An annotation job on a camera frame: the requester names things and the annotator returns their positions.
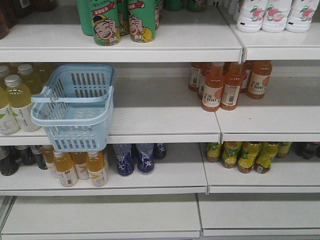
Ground orange C100 drink bottle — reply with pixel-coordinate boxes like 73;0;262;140
201;62;225;112
220;62;243;111
246;60;272;99

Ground yellow lemon tea bottle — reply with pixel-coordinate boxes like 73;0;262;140
276;141;293;159
205;142;223;163
254;141;279;174
221;141;243;169
237;141;262;174

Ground orange juice bottle white label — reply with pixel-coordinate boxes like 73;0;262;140
70;152;90;180
86;151;108;187
53;151;78;187

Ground pale yellow juice bottle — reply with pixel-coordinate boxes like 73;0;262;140
0;87;20;135
4;74;40;132

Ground dark drink bottle blue label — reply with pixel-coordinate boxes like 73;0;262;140
30;145;48;170

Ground blue sports drink bottle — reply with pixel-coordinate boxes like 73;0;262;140
153;143;167;160
113;143;134;176
135;143;155;174

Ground plastic cola bottle red label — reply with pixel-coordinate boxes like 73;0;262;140
296;142;320;160

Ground dark drink bottle grey label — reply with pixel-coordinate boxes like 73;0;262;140
0;146;19;176
14;145;36;166

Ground green cartoon tea bottle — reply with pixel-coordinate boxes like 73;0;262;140
128;0;156;43
88;0;120;46

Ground light blue plastic basket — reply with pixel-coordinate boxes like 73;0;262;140
31;63;116;153

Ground white peach drink bottle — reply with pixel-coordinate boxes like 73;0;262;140
236;0;268;33
261;0;292;33
285;0;320;33

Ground white metal shelving unit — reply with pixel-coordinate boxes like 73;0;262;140
0;0;320;240

